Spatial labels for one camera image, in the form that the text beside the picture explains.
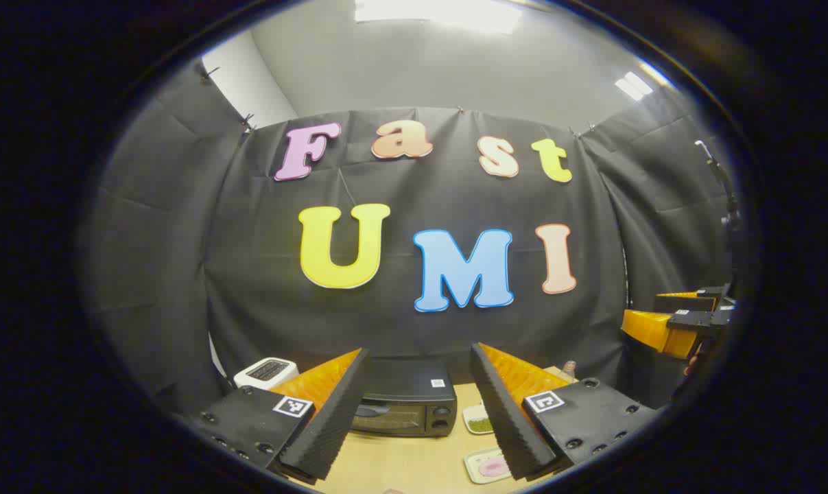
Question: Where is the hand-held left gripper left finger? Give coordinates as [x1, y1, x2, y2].
[191, 348, 371, 481]

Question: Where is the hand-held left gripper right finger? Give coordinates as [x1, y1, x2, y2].
[470, 342, 658, 481]

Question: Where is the black electric oven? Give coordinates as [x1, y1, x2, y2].
[351, 357, 458, 438]

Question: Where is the black backdrop cloth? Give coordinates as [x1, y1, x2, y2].
[88, 58, 737, 419]

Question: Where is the pink food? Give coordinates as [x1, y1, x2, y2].
[464, 447, 514, 485]

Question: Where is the white toaster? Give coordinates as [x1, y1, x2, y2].
[233, 357, 300, 392]

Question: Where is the small ceiling light panel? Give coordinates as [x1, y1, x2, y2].
[616, 65, 672, 102]

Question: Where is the metal stand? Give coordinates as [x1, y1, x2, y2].
[695, 139, 740, 231]

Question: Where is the white divided dish of beans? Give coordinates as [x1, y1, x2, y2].
[462, 401, 495, 435]

